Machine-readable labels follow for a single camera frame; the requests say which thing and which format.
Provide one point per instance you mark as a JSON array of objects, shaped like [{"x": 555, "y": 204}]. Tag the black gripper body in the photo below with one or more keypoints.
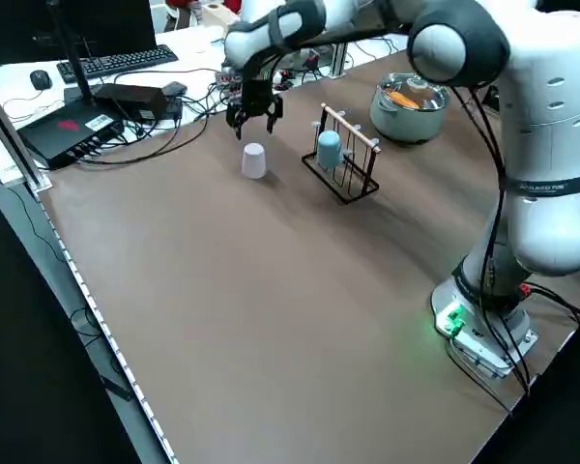
[{"x": 257, "y": 96}]

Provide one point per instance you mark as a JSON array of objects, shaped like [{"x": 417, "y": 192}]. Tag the pale pink cup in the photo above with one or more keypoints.
[{"x": 254, "y": 162}]

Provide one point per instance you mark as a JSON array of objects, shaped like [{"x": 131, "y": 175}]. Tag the light blue cup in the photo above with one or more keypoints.
[{"x": 329, "y": 150}]

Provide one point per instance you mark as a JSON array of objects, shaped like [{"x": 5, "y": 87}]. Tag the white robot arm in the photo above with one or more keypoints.
[{"x": 551, "y": 145}]

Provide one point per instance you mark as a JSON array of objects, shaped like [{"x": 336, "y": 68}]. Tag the red white terminal block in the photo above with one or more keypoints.
[{"x": 227, "y": 84}]

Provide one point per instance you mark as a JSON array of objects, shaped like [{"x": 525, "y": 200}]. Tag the small black adapter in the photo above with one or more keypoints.
[{"x": 175, "y": 88}]

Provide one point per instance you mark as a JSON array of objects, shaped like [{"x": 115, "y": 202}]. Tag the black power brick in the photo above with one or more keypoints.
[{"x": 130, "y": 99}]

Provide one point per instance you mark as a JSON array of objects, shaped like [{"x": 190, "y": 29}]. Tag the orange carrot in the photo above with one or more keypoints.
[{"x": 403, "y": 100}]

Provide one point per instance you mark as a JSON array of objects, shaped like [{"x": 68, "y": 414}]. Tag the grey-green cooking pot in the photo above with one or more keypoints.
[{"x": 406, "y": 123}]

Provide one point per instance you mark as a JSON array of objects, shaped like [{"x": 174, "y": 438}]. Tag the black keyboard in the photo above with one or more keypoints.
[{"x": 116, "y": 60}]

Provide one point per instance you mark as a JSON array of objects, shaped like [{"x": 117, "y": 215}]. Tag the glass pot lid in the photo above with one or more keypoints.
[{"x": 430, "y": 96}]

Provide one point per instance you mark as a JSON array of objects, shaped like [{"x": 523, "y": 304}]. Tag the black monitor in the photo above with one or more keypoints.
[{"x": 101, "y": 24}]

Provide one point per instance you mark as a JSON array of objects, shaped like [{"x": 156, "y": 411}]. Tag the black stand pole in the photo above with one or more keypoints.
[{"x": 75, "y": 63}]

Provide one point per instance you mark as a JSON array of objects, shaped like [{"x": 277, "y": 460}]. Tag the black box with red logo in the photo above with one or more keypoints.
[{"x": 63, "y": 133}]

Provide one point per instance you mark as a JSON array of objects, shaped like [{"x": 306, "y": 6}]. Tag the black computer mouse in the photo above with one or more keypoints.
[{"x": 40, "y": 79}]

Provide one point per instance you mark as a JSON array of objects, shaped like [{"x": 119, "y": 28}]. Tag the short aluminium profile post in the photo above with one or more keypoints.
[{"x": 338, "y": 58}]

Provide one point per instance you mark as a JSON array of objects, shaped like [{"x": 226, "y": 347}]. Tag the long aluminium profile rail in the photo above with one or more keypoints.
[{"x": 14, "y": 140}]

